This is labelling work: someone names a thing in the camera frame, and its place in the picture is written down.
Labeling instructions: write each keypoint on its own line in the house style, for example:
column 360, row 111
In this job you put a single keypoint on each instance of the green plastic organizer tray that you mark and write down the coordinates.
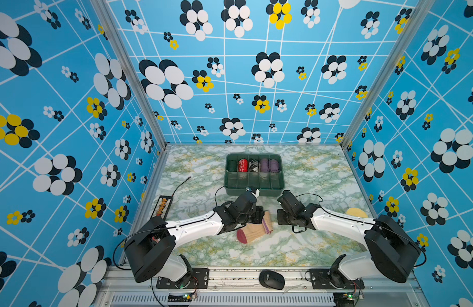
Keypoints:
column 269, row 184

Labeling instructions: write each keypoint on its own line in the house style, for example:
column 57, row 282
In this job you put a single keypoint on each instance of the red rolled sock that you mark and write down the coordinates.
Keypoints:
column 243, row 165

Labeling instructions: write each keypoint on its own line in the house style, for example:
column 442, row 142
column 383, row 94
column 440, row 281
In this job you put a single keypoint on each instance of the dark purple rolled sock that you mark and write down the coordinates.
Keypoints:
column 274, row 166

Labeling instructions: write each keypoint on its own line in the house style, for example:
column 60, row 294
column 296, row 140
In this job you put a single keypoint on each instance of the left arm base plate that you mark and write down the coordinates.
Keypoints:
column 194, row 279

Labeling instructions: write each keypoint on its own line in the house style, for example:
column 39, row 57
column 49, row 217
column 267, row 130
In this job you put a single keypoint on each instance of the black computer mouse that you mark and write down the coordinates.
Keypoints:
column 272, row 280

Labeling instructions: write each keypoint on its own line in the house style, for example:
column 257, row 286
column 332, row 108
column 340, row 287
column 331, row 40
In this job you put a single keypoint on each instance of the beige purple striped sock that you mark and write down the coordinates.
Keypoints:
column 252, row 232

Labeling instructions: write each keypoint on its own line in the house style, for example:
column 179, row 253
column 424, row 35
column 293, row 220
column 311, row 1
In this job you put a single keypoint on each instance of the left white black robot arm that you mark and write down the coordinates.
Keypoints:
column 149, row 251

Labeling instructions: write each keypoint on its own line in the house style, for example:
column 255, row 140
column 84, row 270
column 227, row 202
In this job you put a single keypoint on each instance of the aluminium front rail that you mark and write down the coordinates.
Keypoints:
column 240, row 286

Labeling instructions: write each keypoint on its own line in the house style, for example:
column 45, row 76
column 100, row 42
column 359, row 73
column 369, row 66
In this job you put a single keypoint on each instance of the green circuit board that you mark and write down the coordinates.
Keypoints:
column 346, row 300
column 180, row 298

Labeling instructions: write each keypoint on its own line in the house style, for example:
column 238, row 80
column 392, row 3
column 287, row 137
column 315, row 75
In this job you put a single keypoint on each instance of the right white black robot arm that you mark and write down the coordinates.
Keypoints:
column 390, row 252

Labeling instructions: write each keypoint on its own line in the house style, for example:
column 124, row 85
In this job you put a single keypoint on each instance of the black white argyle rolled sock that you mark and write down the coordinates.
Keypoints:
column 253, row 165

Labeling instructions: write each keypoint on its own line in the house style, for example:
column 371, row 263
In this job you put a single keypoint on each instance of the black tray with skewers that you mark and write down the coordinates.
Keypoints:
column 164, row 203

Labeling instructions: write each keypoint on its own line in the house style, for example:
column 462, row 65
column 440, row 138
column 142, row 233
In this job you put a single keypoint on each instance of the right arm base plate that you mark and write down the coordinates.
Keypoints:
column 322, row 280

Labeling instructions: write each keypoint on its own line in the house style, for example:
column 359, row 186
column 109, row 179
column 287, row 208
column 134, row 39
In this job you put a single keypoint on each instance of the dark green rolled sock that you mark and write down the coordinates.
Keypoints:
column 232, row 166

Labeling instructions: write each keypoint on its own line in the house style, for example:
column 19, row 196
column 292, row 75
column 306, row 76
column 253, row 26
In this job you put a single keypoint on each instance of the left green circuit board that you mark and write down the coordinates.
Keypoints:
column 180, row 298

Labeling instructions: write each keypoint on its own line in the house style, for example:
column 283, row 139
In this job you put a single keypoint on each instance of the yellow round sponge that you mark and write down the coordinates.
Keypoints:
column 356, row 212

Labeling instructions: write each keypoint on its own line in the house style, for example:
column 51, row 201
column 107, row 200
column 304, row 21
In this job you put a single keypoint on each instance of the right green circuit board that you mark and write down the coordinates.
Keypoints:
column 346, row 300

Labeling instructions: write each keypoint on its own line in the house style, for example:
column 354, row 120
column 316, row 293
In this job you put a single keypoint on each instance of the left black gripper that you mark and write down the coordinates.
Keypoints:
column 259, row 210

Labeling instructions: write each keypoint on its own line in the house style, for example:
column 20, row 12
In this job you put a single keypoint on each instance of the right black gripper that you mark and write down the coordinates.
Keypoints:
column 279, row 214

